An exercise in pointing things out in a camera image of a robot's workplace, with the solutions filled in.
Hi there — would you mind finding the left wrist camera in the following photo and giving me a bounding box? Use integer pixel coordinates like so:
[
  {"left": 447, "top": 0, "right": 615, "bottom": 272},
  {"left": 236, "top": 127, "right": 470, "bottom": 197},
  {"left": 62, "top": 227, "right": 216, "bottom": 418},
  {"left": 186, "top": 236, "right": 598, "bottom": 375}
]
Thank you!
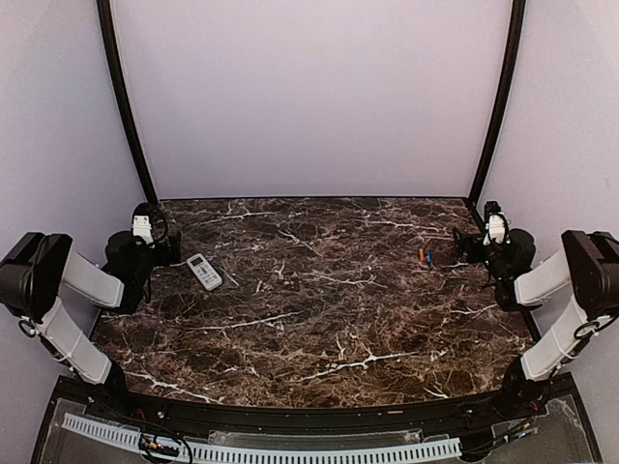
[{"left": 132, "top": 203, "right": 154, "bottom": 245}]

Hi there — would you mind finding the black frame post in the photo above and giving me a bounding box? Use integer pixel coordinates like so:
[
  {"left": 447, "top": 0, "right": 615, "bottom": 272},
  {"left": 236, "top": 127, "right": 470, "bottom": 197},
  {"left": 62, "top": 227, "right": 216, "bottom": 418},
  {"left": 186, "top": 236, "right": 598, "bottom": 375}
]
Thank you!
[
  {"left": 467, "top": 0, "right": 526, "bottom": 209},
  {"left": 96, "top": 0, "right": 159, "bottom": 204}
]

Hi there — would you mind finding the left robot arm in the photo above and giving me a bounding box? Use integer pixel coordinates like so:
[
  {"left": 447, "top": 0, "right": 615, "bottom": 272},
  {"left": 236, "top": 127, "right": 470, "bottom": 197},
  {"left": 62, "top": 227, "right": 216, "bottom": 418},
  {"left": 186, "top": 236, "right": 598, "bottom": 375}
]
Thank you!
[{"left": 1, "top": 231, "right": 181, "bottom": 421}]

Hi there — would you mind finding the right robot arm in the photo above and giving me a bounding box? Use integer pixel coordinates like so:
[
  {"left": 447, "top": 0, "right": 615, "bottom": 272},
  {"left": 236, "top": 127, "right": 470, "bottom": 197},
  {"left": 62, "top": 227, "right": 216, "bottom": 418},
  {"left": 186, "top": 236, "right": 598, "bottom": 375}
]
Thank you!
[{"left": 453, "top": 228, "right": 618, "bottom": 420}]

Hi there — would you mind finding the black front rail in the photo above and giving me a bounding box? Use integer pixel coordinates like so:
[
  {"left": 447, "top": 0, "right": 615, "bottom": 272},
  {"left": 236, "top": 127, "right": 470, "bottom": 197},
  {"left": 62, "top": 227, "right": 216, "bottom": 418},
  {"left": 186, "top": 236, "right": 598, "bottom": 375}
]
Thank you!
[{"left": 52, "top": 376, "right": 576, "bottom": 439}]

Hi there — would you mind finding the left black frame post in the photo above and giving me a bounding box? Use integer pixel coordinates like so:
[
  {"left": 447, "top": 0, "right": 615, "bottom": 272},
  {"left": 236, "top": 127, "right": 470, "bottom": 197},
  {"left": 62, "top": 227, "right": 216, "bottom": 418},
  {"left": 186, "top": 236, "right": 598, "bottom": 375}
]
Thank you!
[{"left": 96, "top": 0, "right": 159, "bottom": 204}]

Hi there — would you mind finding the white slotted cable duct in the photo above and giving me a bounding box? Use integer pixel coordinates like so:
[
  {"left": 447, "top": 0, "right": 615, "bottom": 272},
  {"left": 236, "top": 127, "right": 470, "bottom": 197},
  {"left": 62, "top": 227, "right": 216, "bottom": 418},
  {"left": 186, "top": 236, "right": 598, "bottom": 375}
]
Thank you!
[{"left": 62, "top": 413, "right": 461, "bottom": 463}]

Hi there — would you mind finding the white remote control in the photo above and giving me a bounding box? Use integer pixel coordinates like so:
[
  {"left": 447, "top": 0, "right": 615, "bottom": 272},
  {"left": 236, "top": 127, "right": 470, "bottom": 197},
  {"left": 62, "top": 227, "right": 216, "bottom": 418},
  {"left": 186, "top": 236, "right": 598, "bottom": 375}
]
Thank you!
[{"left": 187, "top": 253, "right": 222, "bottom": 291}]

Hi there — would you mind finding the right black frame post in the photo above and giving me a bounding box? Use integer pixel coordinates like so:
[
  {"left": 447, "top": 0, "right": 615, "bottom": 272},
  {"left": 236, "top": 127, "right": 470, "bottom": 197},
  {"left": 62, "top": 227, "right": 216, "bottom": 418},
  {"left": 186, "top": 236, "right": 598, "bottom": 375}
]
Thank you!
[{"left": 467, "top": 0, "right": 526, "bottom": 209}]

